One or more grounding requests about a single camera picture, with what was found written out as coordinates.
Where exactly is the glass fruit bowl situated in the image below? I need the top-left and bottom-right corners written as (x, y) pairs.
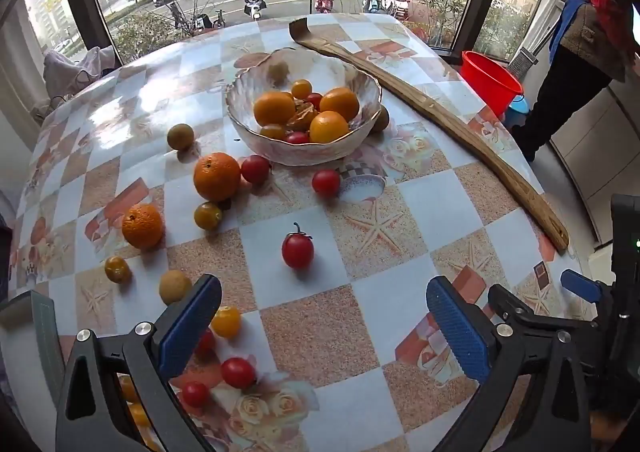
top-left (224, 48), bottom-right (382, 167)

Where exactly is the white tray green rim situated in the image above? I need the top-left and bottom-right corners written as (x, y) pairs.
top-left (0, 288), bottom-right (66, 408)

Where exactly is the orange in bowl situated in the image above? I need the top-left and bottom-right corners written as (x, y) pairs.
top-left (319, 87), bottom-right (360, 122)
top-left (253, 91), bottom-right (296, 126)
top-left (309, 111), bottom-right (349, 143)

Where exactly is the person in dark clothes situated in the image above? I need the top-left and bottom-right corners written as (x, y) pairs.
top-left (511, 0), bottom-right (639, 163)

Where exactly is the large orange near bowl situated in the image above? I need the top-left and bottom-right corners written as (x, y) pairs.
top-left (193, 152), bottom-right (241, 203)

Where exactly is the blue plastic item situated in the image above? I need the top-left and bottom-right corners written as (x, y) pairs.
top-left (502, 94), bottom-right (529, 130)

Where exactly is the orange in bowl front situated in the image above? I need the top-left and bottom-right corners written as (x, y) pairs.
top-left (309, 111), bottom-right (349, 143)

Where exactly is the yellow cherry tomato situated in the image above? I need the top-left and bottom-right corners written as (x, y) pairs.
top-left (209, 306), bottom-right (242, 339)

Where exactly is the red cherry tomato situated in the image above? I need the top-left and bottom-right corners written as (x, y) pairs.
top-left (220, 357), bottom-right (257, 390)
top-left (181, 380), bottom-right (210, 409)

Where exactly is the cloth pile on sill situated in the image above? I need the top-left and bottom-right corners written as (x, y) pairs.
top-left (30, 46), bottom-right (116, 125)

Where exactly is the longan behind bowl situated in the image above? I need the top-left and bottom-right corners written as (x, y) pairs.
top-left (371, 105), bottom-right (390, 134)

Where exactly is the long wooden shoehorn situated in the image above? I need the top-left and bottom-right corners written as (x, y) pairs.
top-left (288, 18), bottom-right (570, 254)

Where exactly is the orange in bowl right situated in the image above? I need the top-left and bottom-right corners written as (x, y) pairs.
top-left (319, 87), bottom-right (360, 122)

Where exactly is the green-brown longan upper left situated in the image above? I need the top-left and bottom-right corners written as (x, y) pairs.
top-left (167, 124), bottom-right (195, 152)

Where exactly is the yellow-brown cherry tomato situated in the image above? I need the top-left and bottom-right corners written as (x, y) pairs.
top-left (104, 256), bottom-right (132, 284)

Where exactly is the red tomato beside orange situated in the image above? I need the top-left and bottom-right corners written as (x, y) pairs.
top-left (241, 155), bottom-right (271, 186)

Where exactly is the small orange mandarin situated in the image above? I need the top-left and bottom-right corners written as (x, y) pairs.
top-left (122, 203), bottom-right (164, 250)

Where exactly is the red plastic basin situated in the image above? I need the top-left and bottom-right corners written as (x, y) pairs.
top-left (460, 50), bottom-right (524, 117)

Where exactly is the red tomato before bowl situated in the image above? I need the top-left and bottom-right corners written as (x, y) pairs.
top-left (311, 169), bottom-right (341, 198)

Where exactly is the red tomato with stem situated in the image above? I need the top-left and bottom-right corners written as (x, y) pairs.
top-left (281, 222), bottom-right (314, 270)

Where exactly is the olive cherry tomato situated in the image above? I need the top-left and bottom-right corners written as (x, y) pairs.
top-left (193, 202), bottom-right (224, 231)

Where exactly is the orange in bowl left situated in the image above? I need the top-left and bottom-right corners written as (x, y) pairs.
top-left (253, 91), bottom-right (296, 126)

